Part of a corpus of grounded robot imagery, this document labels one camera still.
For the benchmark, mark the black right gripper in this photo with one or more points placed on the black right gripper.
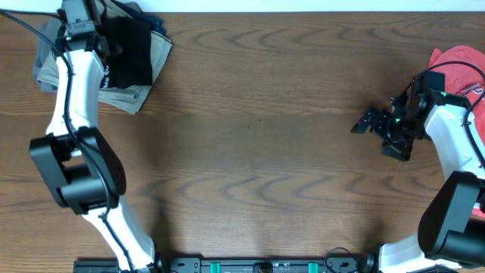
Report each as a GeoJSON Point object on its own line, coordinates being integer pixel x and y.
{"type": "Point", "coordinates": [400, 151]}

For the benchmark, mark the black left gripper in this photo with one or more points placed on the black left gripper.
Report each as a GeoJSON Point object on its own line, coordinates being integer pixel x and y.
{"type": "Point", "coordinates": [114, 47]}

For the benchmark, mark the black t-shirt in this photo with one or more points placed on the black t-shirt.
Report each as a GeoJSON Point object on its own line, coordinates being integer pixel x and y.
{"type": "Point", "coordinates": [129, 63]}

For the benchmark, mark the red printed t-shirt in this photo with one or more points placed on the red printed t-shirt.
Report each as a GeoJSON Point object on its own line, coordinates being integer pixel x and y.
{"type": "Point", "coordinates": [463, 68]}

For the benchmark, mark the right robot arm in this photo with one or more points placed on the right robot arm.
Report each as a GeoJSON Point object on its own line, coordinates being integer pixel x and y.
{"type": "Point", "coordinates": [448, 238]}

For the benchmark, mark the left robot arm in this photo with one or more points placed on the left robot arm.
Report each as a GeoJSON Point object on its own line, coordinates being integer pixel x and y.
{"type": "Point", "coordinates": [80, 169]}

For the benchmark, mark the khaki folded trousers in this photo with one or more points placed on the khaki folded trousers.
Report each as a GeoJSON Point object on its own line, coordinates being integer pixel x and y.
{"type": "Point", "coordinates": [131, 99]}

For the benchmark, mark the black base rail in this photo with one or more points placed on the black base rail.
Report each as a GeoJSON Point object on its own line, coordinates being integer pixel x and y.
{"type": "Point", "coordinates": [339, 263]}

